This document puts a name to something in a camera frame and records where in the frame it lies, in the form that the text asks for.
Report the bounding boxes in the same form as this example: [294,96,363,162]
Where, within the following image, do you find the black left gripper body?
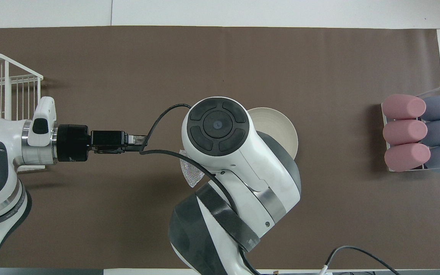
[57,124,129,162]

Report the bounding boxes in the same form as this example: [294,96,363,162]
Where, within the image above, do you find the silver mesh sponge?
[179,149,205,188]

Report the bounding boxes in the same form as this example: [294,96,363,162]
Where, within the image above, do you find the cream round plate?
[247,107,299,160]

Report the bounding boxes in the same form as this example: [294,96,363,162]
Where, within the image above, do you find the brown table mat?
[0,26,440,270]

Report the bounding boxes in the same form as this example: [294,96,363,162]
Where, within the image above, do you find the pink plastic cup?
[384,143,431,172]
[381,94,427,120]
[382,120,428,146]

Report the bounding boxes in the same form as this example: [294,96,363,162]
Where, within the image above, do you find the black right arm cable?
[139,103,260,275]

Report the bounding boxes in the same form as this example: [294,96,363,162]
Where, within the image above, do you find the white wire dish rack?
[0,53,46,172]

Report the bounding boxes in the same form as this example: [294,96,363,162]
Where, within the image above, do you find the black cable with white connector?
[319,246,401,275]

